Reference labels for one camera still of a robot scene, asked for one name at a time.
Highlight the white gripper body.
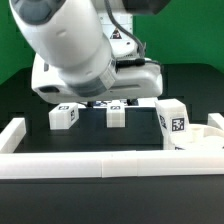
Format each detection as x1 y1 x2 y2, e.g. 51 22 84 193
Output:
31 55 163 104

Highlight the white marker tag plate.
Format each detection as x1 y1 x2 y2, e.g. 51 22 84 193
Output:
78 97 157 109

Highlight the white U-shaped fence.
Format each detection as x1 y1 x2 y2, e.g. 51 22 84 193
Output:
0 118 224 179

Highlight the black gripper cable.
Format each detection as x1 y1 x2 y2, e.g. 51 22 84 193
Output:
103 0 162 69

